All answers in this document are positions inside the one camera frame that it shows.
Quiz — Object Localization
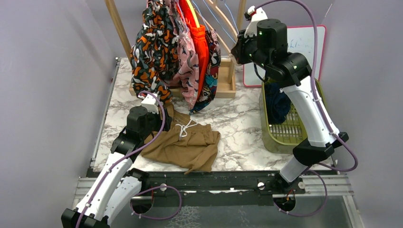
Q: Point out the pink framed whiteboard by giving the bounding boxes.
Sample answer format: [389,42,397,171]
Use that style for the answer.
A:
[243,25,326,88]

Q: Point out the tan khaki shorts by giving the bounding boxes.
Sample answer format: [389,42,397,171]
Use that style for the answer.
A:
[140,103,221,174]

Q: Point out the pink patterned garment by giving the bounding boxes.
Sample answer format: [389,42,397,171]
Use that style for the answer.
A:
[165,0,199,110]

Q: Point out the camouflage orange black garment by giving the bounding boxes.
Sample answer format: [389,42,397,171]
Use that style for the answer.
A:
[130,0,179,103]

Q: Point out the olive green plastic basket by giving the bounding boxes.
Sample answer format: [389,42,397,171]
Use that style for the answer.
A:
[259,80,307,154]

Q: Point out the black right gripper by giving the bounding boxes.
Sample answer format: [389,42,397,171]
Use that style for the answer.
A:
[231,28,272,71]

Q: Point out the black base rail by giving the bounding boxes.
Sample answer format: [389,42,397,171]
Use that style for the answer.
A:
[129,171,306,208]

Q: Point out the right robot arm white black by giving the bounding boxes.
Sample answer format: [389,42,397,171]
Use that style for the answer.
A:
[231,19,349,193]

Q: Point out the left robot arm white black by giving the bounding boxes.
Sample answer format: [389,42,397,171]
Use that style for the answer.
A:
[61,106,172,228]

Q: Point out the wooden clothes rack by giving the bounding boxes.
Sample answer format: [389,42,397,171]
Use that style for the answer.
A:
[105,0,246,98]

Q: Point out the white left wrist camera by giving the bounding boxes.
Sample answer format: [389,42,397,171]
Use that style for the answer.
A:
[141,93,161,114]

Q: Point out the navy blue shorts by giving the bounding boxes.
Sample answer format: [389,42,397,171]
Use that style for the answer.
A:
[264,82,291,124]

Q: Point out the colourful patterned shorts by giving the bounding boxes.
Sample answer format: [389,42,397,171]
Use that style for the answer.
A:
[190,29,221,114]

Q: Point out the light blue wire hanger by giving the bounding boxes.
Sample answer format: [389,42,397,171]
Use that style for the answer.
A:
[222,0,239,34]
[192,0,237,45]

